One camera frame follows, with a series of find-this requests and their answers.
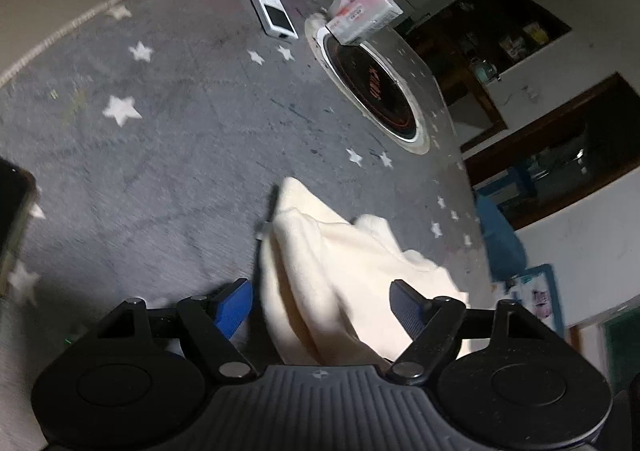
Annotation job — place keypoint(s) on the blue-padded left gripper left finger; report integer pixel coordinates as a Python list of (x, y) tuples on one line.
[(207, 324)]

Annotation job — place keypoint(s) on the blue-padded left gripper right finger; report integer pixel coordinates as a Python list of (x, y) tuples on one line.
[(432, 325)]

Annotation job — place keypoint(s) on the cream sweatshirt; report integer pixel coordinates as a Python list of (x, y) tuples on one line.
[(325, 286)]

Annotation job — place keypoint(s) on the blue sofa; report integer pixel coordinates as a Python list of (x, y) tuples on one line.
[(505, 252)]

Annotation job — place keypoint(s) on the butterfly patterned cushion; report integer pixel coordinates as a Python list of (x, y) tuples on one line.
[(536, 290)]

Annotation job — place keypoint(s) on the grey star-patterned table cover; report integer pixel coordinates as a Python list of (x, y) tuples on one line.
[(158, 141)]

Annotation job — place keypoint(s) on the dark wooden side table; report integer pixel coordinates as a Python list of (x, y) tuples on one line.
[(473, 113)]

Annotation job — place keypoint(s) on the black smartphone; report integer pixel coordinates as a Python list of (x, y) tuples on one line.
[(18, 193)]

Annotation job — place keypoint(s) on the round black induction cooktop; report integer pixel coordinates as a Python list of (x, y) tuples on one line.
[(371, 83)]

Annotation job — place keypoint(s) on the white remote control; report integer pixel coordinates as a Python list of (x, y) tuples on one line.
[(274, 19)]

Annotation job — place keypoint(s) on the tissue paper pack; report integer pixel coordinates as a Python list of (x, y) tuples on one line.
[(354, 21)]

